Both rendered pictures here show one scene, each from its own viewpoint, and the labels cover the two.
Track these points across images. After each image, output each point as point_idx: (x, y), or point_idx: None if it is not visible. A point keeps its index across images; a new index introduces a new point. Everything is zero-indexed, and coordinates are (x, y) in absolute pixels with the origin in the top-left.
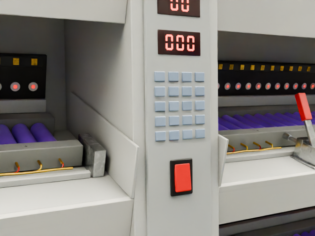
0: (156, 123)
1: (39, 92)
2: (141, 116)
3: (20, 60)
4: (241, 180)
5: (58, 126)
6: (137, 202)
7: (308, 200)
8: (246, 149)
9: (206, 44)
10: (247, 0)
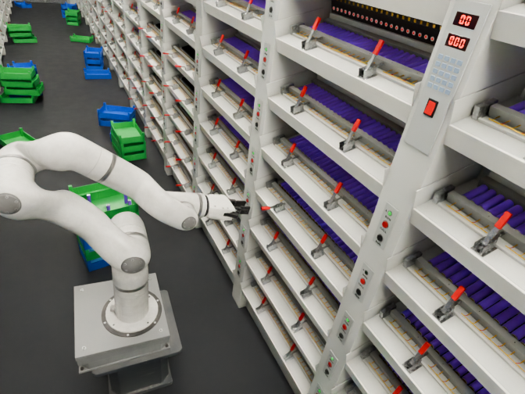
0: (430, 77)
1: None
2: (428, 73)
3: None
4: (466, 130)
5: None
6: (412, 108)
7: (508, 174)
8: (523, 131)
9: (471, 46)
10: (518, 23)
